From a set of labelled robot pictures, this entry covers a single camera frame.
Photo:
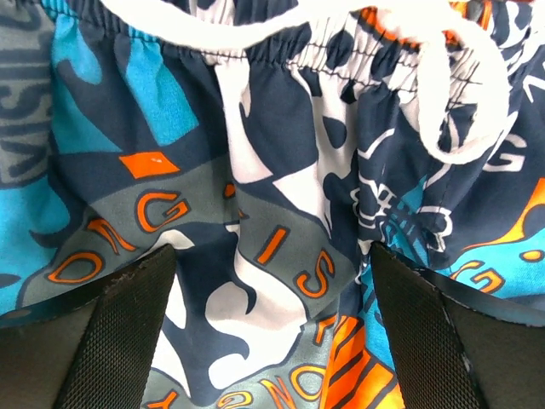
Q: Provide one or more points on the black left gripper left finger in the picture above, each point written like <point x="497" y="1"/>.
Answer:
<point x="91" y="347"/>

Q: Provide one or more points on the colourful patterned shorts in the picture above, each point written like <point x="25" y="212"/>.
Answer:
<point x="270" y="144"/>

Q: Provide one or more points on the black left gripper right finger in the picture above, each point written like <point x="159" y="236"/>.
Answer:
<point x="454" y="346"/>

